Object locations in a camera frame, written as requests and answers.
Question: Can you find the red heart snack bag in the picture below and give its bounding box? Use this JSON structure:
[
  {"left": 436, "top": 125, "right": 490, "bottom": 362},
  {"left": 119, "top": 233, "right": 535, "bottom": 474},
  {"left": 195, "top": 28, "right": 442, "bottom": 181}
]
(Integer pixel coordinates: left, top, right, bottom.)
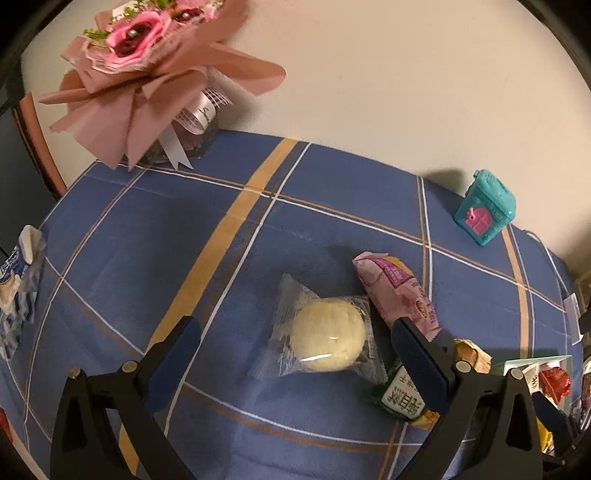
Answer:
[{"left": 538, "top": 367, "right": 571, "bottom": 405}]

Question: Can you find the tan bread packet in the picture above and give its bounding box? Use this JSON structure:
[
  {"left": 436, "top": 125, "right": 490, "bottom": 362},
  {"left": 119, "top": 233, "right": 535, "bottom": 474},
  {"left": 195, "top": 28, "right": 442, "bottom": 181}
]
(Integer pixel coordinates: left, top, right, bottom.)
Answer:
[{"left": 454, "top": 339, "right": 492, "bottom": 374}]

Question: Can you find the small green white packet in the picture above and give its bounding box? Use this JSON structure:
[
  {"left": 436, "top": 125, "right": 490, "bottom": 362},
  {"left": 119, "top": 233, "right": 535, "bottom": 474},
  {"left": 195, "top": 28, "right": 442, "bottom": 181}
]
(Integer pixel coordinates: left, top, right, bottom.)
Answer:
[{"left": 370, "top": 362, "right": 440, "bottom": 431}]

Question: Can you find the pink purple snack packet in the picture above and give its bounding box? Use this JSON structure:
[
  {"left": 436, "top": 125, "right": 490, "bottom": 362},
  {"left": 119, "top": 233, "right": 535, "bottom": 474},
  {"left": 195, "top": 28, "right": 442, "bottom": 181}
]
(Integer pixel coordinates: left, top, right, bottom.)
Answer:
[{"left": 353, "top": 252, "right": 441, "bottom": 341}]

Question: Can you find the white round bun packet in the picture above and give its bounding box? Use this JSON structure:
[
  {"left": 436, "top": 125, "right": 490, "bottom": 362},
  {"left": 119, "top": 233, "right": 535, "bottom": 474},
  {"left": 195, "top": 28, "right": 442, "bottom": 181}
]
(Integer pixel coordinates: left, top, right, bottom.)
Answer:
[{"left": 249, "top": 274, "right": 387, "bottom": 384}]

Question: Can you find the green rimmed white tray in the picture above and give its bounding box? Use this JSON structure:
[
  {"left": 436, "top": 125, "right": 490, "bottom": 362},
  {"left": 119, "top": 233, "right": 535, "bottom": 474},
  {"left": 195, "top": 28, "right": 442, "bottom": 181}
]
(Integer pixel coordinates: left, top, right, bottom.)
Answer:
[{"left": 491, "top": 355, "right": 573, "bottom": 414}]

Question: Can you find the blue white crumpled wrapper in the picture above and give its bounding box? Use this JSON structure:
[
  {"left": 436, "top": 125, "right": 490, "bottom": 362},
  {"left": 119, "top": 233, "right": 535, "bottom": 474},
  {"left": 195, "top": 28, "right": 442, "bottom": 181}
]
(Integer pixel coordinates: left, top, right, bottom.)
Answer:
[{"left": 0, "top": 225, "right": 46, "bottom": 361}]

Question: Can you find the blue plaid tablecloth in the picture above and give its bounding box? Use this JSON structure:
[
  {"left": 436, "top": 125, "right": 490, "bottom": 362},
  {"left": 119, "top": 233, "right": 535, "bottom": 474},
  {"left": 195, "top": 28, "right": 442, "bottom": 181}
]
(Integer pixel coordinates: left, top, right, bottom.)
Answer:
[{"left": 1, "top": 131, "right": 583, "bottom": 479}]

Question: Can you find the teal toy house box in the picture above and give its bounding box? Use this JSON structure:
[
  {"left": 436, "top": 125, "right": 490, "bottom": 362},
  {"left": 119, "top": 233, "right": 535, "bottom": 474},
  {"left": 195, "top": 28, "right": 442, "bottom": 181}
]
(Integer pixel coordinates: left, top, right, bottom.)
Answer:
[{"left": 453, "top": 169, "right": 516, "bottom": 246}]

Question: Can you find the pink flower bouquet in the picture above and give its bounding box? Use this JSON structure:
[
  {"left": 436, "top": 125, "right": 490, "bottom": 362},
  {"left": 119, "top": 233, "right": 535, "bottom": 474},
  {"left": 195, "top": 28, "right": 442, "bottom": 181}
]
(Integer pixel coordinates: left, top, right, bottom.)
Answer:
[{"left": 39, "top": 1, "right": 286, "bottom": 168}]

